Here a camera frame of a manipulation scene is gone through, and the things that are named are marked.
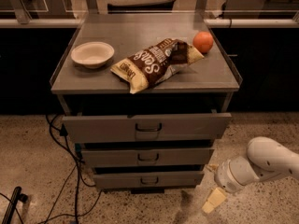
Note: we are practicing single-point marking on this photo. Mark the grey middle drawer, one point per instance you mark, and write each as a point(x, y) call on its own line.
point(146, 157)

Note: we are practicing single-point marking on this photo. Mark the white counter rail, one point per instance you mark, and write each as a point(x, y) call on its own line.
point(212, 23)

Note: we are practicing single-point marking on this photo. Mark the orange fruit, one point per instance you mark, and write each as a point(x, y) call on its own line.
point(203, 41)

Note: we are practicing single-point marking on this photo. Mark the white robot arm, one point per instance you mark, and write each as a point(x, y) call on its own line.
point(264, 160)

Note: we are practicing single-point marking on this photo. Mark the grey drawer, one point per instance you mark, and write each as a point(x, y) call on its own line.
point(148, 180)
point(146, 157)
point(138, 128)

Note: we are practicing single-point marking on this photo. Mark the brown yellow chip bag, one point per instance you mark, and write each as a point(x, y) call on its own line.
point(155, 64)

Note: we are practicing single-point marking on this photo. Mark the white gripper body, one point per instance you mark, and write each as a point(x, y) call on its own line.
point(222, 175)

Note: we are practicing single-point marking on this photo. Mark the grey bottom drawer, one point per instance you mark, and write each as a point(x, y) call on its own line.
point(148, 180)

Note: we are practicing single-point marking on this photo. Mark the black stand leg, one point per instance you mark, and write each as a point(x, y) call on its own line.
point(17, 196)

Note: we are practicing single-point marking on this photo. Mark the black chair back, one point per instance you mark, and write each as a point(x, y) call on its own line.
point(160, 6)

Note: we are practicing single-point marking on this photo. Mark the white paper bowl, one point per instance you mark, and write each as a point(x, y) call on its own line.
point(92, 55)

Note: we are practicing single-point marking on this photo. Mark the grey top drawer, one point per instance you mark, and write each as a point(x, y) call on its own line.
point(138, 128)

